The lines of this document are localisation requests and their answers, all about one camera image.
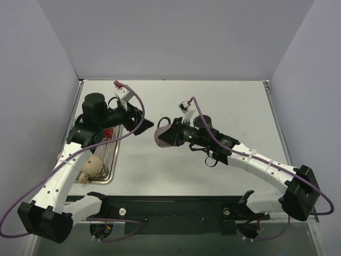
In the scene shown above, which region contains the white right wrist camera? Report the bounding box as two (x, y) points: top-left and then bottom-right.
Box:
(179, 101), (196, 124)

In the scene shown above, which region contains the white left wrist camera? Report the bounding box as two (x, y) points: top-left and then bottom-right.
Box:
(114, 87), (134, 109)

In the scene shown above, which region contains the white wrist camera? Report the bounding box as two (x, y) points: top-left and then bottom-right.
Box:
(114, 87), (134, 109)
(179, 101), (196, 124)

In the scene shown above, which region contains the lavender mug with black handle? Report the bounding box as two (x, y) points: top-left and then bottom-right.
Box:
(154, 117), (176, 148)

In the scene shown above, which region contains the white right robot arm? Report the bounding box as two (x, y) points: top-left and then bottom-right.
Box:
(155, 116), (319, 221)

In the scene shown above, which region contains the stainless steel tray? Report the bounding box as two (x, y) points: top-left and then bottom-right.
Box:
(87, 125), (123, 185)

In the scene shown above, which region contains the red mug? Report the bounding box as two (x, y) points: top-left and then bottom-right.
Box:
(104, 127), (114, 139)

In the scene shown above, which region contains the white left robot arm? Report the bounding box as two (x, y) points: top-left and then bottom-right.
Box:
(18, 93), (154, 244)

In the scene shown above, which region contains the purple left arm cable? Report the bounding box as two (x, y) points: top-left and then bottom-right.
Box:
(0, 79), (146, 243)

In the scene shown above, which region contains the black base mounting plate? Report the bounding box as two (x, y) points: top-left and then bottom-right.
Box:
(66, 195), (270, 236)

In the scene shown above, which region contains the cream mug with blue drips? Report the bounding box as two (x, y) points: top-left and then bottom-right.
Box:
(78, 155), (104, 184)

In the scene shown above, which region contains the aluminium table edge rail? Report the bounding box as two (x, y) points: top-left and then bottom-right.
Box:
(262, 79), (301, 193)

